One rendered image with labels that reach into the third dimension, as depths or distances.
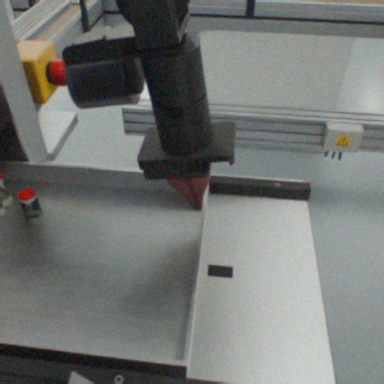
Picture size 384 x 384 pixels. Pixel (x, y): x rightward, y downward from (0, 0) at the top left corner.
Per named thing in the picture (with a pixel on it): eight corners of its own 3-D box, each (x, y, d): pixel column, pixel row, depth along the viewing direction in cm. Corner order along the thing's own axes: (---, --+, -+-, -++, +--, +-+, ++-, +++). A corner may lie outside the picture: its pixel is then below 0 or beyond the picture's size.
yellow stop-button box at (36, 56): (2, 103, 58) (-14, 57, 54) (22, 81, 64) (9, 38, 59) (48, 105, 58) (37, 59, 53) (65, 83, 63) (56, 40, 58)
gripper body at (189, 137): (151, 140, 46) (136, 84, 42) (236, 134, 44) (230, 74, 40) (139, 174, 42) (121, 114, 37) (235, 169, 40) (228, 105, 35)
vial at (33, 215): (24, 224, 50) (14, 200, 47) (31, 212, 52) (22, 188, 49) (40, 225, 50) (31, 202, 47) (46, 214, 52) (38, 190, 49)
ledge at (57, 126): (-24, 156, 65) (-28, 147, 63) (10, 116, 74) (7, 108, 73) (53, 161, 63) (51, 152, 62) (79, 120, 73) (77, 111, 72)
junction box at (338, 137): (322, 151, 134) (328, 129, 128) (320, 142, 138) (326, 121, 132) (357, 153, 133) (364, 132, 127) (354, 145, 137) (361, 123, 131)
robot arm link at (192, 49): (194, 42, 32) (200, 20, 36) (116, 52, 33) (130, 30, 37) (205, 115, 36) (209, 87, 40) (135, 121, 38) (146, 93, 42)
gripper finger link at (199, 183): (166, 190, 52) (151, 130, 46) (220, 188, 50) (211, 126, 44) (158, 227, 47) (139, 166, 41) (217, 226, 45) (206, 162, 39)
